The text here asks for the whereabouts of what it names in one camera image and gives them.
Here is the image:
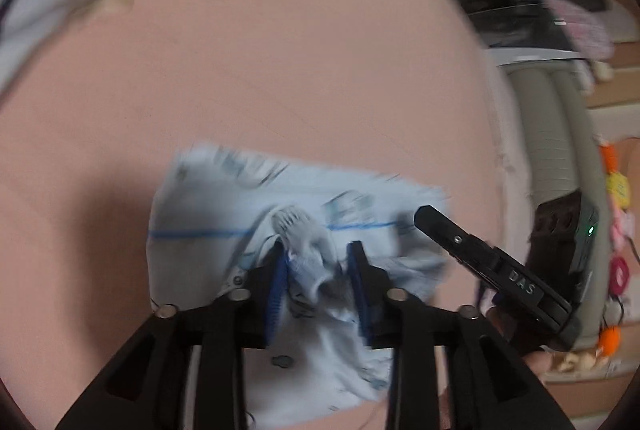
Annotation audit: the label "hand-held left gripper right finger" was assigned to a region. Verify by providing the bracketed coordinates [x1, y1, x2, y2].
[347, 240, 576, 430]

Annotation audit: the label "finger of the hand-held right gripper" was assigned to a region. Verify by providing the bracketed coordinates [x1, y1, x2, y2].
[413, 204, 574, 334]

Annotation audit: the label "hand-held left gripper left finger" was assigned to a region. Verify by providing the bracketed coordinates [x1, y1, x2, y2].
[55, 237, 291, 430]

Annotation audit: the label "light blue printed pants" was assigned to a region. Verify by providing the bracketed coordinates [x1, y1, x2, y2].
[145, 141, 454, 427]

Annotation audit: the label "pink folded clothes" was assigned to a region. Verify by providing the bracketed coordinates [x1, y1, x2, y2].
[541, 0, 614, 62]

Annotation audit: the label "person's right hand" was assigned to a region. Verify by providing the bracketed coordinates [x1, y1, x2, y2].
[487, 303, 559, 382]

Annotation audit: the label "magenta round plush toy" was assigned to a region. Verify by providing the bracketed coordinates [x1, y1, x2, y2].
[609, 255, 632, 297]

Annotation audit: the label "black and white plush toy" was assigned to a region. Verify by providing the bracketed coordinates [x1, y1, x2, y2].
[602, 295, 627, 327]

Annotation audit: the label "pink plush toy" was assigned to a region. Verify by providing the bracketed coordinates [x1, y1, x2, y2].
[612, 205, 639, 257]

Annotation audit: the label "round orange plush toy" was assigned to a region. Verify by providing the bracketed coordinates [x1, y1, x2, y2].
[599, 326, 622, 357]

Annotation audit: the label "yellow plush toy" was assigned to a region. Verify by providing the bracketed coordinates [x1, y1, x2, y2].
[605, 170, 633, 207]

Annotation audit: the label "beige doll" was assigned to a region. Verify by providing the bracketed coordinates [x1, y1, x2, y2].
[554, 349, 607, 374]

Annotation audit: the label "small orange plush toy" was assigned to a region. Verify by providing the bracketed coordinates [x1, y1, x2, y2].
[599, 141, 619, 172]

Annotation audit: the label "pink bed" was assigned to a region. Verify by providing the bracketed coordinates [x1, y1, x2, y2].
[0, 0, 507, 430]

